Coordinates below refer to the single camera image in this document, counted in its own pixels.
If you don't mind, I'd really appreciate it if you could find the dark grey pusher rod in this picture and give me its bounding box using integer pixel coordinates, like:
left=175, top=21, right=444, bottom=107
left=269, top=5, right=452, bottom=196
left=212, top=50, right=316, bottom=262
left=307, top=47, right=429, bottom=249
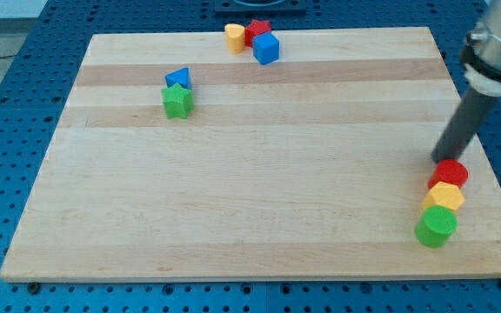
left=431, top=87, right=500, bottom=163

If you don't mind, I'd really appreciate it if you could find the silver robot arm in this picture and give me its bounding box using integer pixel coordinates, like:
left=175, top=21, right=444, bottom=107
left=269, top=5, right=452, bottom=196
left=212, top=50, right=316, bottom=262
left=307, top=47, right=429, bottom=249
left=431, top=0, right=501, bottom=163

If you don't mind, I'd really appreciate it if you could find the red star block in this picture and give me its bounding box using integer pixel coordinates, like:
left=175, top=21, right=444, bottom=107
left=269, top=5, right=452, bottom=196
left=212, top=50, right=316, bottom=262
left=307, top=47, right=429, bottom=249
left=244, top=19, right=271, bottom=47

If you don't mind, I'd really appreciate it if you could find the green star block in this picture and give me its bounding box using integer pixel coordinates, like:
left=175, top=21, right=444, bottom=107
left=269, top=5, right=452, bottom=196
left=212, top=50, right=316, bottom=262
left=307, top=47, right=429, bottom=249
left=161, top=83, right=195, bottom=119

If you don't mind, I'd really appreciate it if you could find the red cylinder block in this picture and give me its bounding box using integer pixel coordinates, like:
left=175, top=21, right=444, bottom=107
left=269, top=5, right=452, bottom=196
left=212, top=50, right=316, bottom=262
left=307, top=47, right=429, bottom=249
left=427, top=159, right=469, bottom=189

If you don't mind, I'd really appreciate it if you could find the yellow hexagon block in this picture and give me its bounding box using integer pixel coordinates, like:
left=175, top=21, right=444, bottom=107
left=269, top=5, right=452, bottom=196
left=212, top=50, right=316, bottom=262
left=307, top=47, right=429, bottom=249
left=421, top=182, right=465, bottom=211

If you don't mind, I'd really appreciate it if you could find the green cylinder block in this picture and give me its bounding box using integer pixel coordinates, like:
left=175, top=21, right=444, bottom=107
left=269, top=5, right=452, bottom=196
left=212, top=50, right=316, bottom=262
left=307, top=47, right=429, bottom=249
left=414, top=205, right=458, bottom=249

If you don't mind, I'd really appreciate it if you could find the light wooden board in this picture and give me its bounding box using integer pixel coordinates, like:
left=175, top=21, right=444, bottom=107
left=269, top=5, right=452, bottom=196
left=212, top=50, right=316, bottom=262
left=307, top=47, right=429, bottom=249
left=0, top=27, right=501, bottom=283

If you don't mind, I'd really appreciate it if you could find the blue cube block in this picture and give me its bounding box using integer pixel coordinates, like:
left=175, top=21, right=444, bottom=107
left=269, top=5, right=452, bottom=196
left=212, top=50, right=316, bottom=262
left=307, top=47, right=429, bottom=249
left=252, top=32, right=280, bottom=65

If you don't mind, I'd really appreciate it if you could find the yellow heart block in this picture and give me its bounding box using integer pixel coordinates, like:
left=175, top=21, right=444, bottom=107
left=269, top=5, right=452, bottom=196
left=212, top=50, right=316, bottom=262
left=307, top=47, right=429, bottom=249
left=224, top=23, right=245, bottom=54

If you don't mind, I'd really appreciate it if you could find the blue triangle block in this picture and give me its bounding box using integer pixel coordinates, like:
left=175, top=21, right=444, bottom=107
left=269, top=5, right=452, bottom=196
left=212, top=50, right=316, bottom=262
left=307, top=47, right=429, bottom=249
left=164, top=67, right=191, bottom=90

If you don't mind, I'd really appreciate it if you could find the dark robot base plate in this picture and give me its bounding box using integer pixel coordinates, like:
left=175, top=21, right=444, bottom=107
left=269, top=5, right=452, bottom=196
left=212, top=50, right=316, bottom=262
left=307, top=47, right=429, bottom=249
left=211, top=0, right=310, bottom=15

